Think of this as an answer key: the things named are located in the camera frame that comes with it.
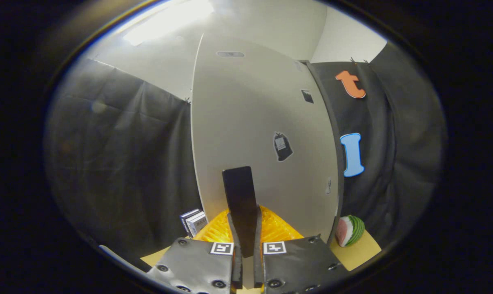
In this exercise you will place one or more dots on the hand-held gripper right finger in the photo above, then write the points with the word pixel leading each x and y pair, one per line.
pixel 257 265

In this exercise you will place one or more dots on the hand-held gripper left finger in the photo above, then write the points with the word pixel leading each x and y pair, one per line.
pixel 237 265

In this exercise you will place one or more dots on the grey shoe cabinet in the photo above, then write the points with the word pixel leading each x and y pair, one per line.
pixel 340 171

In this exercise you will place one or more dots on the white shoe cabinet door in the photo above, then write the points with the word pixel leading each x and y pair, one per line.
pixel 250 114

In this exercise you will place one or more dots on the grey cover book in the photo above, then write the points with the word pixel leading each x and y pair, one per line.
pixel 198 224

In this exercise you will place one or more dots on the blue book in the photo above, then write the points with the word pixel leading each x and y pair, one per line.
pixel 187 218

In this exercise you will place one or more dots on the toy watermelon slice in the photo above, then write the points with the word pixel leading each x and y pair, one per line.
pixel 350 230

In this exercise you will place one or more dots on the black backdrop cloth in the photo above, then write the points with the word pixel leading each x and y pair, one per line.
pixel 119 163

